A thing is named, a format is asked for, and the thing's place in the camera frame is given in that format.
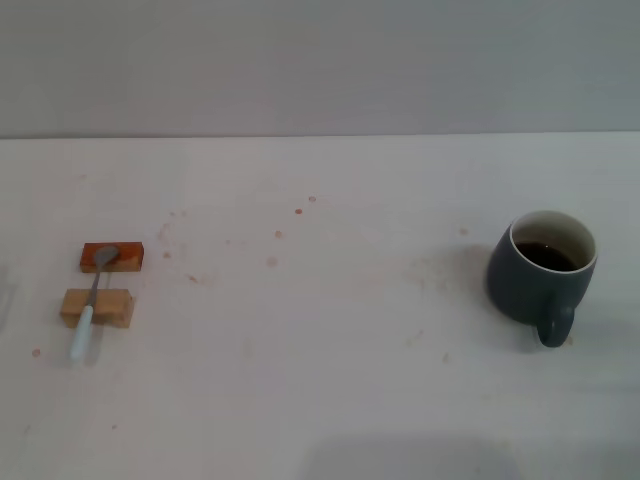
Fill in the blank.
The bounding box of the grey ceramic cup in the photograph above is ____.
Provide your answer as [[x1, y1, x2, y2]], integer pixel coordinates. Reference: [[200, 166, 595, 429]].
[[487, 209, 600, 349]]

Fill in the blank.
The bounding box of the blue handled metal spoon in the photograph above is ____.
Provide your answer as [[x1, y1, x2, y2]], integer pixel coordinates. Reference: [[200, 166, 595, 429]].
[[68, 245, 121, 365]]

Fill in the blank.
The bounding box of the dark orange wooden block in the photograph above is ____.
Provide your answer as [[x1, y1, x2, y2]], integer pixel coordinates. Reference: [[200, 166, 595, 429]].
[[79, 242, 146, 274]]

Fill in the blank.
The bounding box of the light wooden block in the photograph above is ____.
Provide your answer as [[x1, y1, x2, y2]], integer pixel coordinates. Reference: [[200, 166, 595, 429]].
[[60, 288, 136, 330]]

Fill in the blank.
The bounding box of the dark coffee liquid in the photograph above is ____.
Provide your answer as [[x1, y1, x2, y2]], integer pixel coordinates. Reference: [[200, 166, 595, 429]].
[[514, 241, 576, 271]]

